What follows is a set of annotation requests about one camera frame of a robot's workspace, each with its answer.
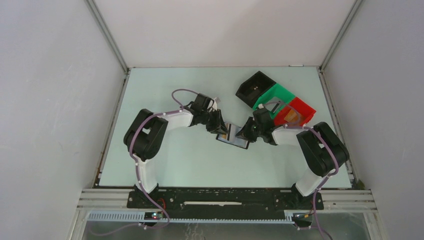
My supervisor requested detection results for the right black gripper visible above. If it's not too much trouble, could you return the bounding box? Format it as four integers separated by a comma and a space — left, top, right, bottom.
235, 116, 264, 143

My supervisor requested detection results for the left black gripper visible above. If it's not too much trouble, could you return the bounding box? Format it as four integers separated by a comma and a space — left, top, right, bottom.
200, 109, 229, 136

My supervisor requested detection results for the orange brown credit card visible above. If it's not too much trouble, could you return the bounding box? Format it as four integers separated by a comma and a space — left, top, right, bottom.
218, 134, 229, 141

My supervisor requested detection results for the blue grey credit card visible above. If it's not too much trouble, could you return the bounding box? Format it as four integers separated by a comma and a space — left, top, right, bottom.
228, 124, 244, 145

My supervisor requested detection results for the black card holder wallet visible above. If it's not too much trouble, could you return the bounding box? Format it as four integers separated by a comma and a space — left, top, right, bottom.
216, 122, 250, 150

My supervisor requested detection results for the black plastic bin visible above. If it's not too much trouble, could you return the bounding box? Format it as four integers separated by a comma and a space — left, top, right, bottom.
235, 71, 276, 109

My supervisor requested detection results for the green plastic bin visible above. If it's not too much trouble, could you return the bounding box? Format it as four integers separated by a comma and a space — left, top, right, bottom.
252, 83, 295, 119

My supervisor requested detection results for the red plastic bin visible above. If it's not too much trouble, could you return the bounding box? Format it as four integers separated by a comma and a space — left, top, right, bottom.
273, 97, 317, 126

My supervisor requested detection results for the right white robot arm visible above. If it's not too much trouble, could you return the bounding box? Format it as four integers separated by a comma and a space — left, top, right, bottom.
235, 108, 350, 209

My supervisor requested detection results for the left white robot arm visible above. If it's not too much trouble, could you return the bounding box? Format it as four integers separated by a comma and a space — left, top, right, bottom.
123, 93, 229, 208

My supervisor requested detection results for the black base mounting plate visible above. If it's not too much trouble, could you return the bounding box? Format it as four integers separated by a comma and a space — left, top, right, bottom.
126, 186, 324, 221

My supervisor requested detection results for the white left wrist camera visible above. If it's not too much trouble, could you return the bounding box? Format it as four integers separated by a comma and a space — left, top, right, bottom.
211, 97, 221, 110

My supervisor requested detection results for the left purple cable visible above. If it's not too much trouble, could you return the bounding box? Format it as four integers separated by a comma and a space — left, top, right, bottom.
127, 88, 200, 230

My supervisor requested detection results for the aluminium frame rail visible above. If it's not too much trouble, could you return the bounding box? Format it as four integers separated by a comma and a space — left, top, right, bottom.
77, 187, 377, 224

